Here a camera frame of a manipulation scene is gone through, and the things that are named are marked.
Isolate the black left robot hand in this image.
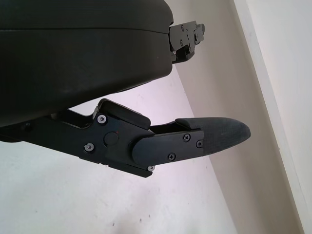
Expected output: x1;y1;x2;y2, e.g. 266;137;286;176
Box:
0;0;252;178

